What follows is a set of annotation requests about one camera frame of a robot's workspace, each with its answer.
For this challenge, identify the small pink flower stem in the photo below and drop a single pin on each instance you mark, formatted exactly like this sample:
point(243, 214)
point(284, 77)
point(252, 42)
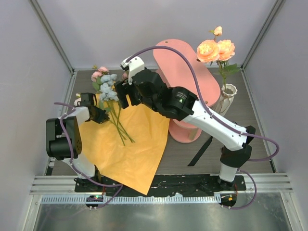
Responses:
point(96, 76)

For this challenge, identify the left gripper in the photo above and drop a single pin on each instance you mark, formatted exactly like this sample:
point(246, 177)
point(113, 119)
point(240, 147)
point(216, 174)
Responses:
point(103, 117)

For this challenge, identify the pink rose stem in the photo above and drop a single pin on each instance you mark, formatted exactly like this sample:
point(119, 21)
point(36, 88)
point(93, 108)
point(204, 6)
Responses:
point(77, 101)

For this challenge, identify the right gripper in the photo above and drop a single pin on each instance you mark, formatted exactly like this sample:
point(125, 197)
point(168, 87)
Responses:
point(122, 90)

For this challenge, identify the blue flower stem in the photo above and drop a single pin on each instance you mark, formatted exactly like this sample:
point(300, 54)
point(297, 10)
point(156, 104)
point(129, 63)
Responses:
point(109, 101)

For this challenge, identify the mauve flower stem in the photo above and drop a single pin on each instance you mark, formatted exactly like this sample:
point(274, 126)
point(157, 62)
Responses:
point(125, 75)

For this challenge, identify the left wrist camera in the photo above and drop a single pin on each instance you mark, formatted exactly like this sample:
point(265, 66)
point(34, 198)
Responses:
point(88, 99)

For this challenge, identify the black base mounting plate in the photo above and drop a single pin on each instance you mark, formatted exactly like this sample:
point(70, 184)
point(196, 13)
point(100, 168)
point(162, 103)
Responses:
point(168, 185)

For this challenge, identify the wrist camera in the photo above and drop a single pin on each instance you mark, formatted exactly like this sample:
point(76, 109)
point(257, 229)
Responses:
point(134, 66)
point(88, 99)

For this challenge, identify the orange flower bouquet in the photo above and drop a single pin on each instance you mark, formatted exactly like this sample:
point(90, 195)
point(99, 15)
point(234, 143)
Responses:
point(128, 148)

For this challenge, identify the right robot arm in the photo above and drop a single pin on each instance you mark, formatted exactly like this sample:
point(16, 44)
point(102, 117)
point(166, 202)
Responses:
point(181, 104)

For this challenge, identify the orange rose stem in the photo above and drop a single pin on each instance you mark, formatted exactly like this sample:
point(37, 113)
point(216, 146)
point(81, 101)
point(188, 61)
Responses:
point(219, 52)

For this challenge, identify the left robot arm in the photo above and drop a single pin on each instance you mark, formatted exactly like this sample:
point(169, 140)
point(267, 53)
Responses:
point(64, 142)

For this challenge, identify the white slotted cable duct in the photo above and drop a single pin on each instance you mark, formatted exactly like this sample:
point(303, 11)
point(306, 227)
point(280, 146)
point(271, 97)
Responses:
point(96, 200)

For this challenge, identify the black ribbon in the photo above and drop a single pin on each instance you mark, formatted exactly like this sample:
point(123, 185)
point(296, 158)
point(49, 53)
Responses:
point(200, 152)

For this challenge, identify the white ribbed ceramic vase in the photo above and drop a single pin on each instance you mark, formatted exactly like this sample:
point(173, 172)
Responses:
point(227, 94)

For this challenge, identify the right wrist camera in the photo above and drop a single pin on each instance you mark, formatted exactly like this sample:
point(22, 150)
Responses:
point(134, 66)

